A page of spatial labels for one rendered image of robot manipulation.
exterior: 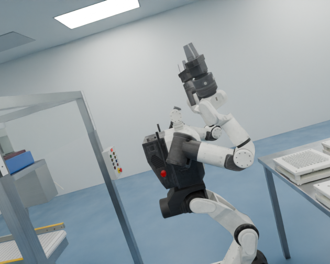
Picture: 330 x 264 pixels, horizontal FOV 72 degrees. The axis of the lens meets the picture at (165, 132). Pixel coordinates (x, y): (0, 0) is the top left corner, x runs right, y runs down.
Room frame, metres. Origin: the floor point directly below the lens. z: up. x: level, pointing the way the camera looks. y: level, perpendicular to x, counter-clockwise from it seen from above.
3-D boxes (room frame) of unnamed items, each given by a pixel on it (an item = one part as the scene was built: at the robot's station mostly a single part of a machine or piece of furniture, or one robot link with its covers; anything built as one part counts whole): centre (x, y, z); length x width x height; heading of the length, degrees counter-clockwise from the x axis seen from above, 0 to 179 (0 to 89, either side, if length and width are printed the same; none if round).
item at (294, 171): (1.21, -0.71, 0.91); 0.25 x 0.24 x 0.02; 178
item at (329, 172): (1.21, -0.71, 0.86); 0.24 x 0.24 x 0.02; 88
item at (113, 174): (1.98, 0.53, 1.03); 0.17 x 0.06 x 0.26; 171
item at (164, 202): (1.25, 0.01, 0.89); 0.28 x 0.13 x 0.18; 88
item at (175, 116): (1.24, -0.08, 1.35); 0.10 x 0.07 x 0.09; 178
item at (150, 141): (1.24, -0.02, 1.15); 0.34 x 0.30 x 0.36; 178
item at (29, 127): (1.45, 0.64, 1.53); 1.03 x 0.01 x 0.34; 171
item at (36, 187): (1.30, 0.84, 1.20); 0.22 x 0.11 x 0.20; 81
